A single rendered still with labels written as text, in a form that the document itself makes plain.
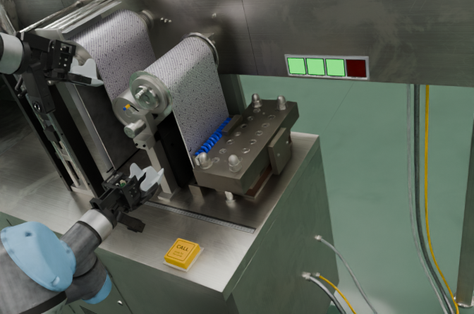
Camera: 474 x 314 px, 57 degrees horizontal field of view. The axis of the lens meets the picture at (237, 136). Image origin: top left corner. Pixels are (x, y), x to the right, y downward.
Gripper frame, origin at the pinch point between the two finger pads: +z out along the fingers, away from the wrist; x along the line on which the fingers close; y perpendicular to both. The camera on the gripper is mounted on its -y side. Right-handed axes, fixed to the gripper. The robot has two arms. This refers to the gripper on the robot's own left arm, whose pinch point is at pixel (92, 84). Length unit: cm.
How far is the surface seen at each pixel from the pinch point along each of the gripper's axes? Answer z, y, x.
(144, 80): 16.4, 4.0, -0.6
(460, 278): 126, -50, -78
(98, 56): 15.7, 10.2, 17.9
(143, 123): 21.5, -7.3, 2.3
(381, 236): 159, -46, -40
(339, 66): 49, 16, -43
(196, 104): 33.8, 0.6, -6.0
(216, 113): 45.0, -1.1, -6.0
